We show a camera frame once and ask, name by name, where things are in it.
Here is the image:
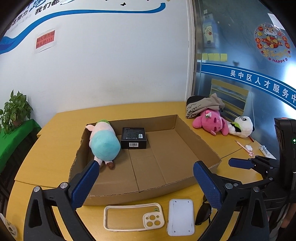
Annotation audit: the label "pink pen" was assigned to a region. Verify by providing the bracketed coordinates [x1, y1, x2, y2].
[235, 140, 255, 157]

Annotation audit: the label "blue pink pig plush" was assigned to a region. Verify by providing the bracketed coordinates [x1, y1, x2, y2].
[85, 120, 121, 170]

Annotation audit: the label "cartoon sheep window poster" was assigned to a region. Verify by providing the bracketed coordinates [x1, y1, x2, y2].
[202, 14, 215, 48]

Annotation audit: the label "person's right hand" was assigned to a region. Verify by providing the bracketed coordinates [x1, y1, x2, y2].
[269, 203, 295, 240]

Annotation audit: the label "white plastic strip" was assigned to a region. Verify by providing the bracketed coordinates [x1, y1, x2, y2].
[259, 145, 276, 159]

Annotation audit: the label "round festive window sticker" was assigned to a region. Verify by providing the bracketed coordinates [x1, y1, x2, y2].
[254, 23, 292, 64]

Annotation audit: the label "beige folded garment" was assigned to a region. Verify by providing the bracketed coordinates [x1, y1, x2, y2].
[185, 93, 225, 118]

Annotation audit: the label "small white earbud case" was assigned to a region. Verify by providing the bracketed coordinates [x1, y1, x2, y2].
[245, 145, 252, 151]

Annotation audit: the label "white rectangular device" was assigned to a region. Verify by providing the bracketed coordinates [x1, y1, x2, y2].
[166, 199, 195, 237]

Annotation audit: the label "large potted green plant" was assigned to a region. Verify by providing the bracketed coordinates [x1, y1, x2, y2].
[1, 90, 33, 134]

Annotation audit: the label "white tape roll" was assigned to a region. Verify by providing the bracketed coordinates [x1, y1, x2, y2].
[0, 213, 18, 239]

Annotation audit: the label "clear beige phone case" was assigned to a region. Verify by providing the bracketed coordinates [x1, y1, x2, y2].
[103, 203, 165, 232]

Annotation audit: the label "black product box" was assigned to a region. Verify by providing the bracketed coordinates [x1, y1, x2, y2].
[120, 128, 147, 149]

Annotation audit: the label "open cardboard tray box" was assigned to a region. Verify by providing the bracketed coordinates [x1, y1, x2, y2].
[69, 115, 221, 208]

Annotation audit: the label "black sunglasses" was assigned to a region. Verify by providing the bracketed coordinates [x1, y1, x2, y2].
[195, 195, 212, 225]

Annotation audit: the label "red paper wall notice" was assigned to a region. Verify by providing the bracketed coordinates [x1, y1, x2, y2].
[36, 30, 56, 49]

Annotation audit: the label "pink bear plush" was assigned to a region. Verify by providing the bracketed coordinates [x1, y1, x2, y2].
[192, 109, 229, 136]

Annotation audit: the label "white panda plush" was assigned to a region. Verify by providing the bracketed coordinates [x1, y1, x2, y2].
[228, 116, 255, 138]

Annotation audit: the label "yellow sticky notes row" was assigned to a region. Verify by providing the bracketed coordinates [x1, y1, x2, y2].
[202, 53, 228, 62]

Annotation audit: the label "green covered side table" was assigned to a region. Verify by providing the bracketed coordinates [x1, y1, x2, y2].
[1, 120, 41, 172]

